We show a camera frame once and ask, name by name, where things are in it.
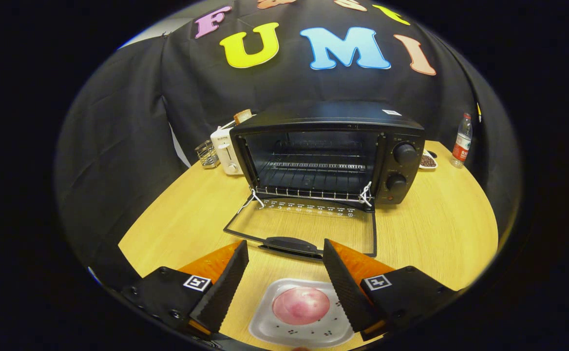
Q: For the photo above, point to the white divided dish with beans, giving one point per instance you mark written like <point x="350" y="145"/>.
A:
<point x="427" y="161"/>

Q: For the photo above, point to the white square plate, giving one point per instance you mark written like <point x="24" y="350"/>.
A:
<point x="265" y="326"/>

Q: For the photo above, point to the brown bread slice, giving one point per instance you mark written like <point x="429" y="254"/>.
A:
<point x="242" y="117"/>

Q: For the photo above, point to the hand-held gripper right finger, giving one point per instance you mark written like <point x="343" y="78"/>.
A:
<point x="345" y="292"/>

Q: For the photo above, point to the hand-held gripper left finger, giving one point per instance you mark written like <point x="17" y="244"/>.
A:
<point x="226" y="292"/>

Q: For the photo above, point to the black toaster oven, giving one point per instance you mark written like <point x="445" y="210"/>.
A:
<point x="333" y="117"/>

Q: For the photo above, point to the pink ham slice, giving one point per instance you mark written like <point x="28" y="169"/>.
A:
<point x="300" y="306"/>

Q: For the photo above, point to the white bread toaster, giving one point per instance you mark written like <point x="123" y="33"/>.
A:
<point x="223" y="146"/>

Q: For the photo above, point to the clear water bottle red label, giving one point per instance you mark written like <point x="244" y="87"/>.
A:
<point x="461" y="146"/>

